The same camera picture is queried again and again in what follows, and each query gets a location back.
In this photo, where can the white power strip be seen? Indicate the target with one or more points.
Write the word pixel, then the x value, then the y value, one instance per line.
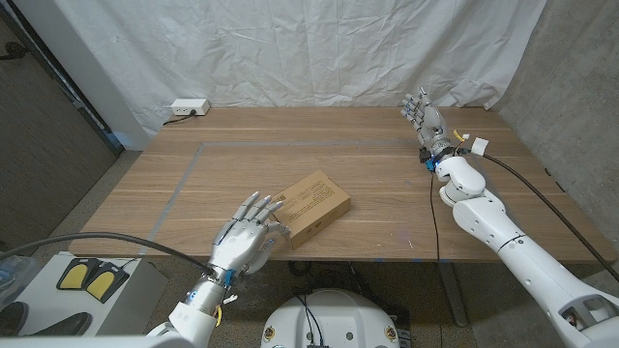
pixel 189 106

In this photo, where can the yellow black foot pedal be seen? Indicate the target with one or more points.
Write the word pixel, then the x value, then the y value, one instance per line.
pixel 75 276
pixel 101 286

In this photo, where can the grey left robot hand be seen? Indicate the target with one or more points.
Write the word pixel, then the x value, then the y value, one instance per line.
pixel 242 239

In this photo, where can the grey table leg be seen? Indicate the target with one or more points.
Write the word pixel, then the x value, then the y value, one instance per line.
pixel 452 295

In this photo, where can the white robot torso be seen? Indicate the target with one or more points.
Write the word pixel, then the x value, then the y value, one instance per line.
pixel 338 319

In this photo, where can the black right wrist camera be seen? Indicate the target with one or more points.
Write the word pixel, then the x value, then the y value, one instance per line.
pixel 424 155

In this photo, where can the clear plastic bin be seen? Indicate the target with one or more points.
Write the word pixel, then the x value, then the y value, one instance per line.
pixel 13 280

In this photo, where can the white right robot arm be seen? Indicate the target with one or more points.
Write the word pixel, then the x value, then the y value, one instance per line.
pixel 503 227

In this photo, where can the cardboard packing box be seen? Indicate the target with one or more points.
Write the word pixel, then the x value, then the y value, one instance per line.
pixel 314 205

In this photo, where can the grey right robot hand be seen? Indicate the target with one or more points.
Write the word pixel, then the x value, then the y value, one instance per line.
pixel 430 121

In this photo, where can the white pedal platform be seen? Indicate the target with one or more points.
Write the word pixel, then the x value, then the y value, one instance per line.
pixel 72 304

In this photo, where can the white backdrop sheet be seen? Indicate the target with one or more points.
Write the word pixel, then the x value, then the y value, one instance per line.
pixel 309 48

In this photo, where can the white robot shoulder housing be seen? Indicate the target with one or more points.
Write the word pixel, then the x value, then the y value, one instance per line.
pixel 97 343

